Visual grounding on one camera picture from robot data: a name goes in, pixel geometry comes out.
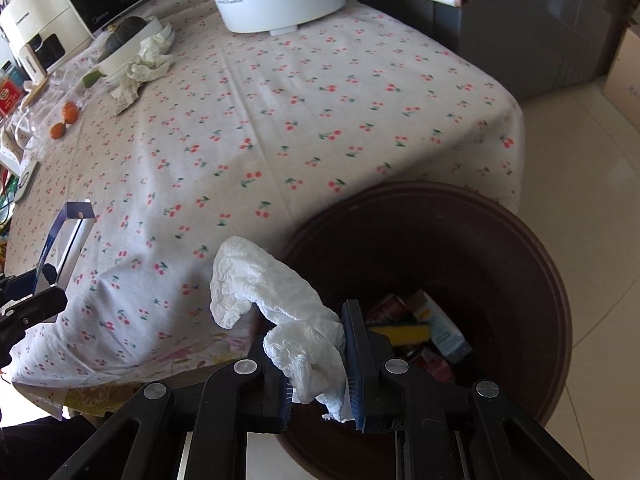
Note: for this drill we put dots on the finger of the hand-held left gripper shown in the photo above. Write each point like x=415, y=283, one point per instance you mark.
x=35, y=307
x=52, y=275

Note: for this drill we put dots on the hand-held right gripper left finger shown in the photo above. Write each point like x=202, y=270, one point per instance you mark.
x=270, y=400

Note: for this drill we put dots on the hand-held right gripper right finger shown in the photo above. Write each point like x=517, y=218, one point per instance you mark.
x=352, y=360

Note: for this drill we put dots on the blue white box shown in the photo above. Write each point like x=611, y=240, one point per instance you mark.
x=70, y=240

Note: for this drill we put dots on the green yellow sponge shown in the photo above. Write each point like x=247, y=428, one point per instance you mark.
x=400, y=334

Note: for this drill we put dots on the red drink can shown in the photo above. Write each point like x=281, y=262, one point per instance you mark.
x=387, y=310

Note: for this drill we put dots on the light blue milk carton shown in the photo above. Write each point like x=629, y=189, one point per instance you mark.
x=445, y=335

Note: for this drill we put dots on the white tissue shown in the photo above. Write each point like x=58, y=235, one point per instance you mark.
x=270, y=285

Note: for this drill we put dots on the brown trash bin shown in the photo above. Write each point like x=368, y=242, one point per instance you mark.
x=450, y=240

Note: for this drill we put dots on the small white device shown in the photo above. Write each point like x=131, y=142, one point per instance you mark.
x=26, y=182

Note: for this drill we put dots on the floral under tablecloth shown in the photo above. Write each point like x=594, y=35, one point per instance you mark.
x=175, y=360

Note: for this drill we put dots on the person's dark clothing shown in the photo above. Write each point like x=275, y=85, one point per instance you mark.
x=45, y=450

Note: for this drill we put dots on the tangerine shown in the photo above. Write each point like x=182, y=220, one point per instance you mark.
x=58, y=131
x=70, y=111

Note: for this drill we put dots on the red label jar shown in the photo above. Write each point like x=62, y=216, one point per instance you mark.
x=10, y=97

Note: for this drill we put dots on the glass spice jar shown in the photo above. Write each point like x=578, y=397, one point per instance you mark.
x=12, y=74

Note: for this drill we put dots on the stack of white plates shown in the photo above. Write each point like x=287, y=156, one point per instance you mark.
x=116, y=76

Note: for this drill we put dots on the cherry print tablecloth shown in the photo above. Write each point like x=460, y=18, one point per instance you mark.
x=300, y=135

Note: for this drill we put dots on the white bowl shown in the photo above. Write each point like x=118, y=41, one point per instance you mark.
x=125, y=55

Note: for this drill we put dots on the crumpled cream paper towel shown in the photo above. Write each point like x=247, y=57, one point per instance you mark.
x=147, y=62

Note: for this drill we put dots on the white air fryer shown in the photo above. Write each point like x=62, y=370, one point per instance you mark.
x=30, y=25

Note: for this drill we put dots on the dark green squash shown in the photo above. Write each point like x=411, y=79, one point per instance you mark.
x=125, y=32

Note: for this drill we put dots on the grey refrigerator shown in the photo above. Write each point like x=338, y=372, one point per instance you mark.
x=550, y=35

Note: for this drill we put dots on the cardboard box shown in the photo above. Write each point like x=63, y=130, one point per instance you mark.
x=625, y=80

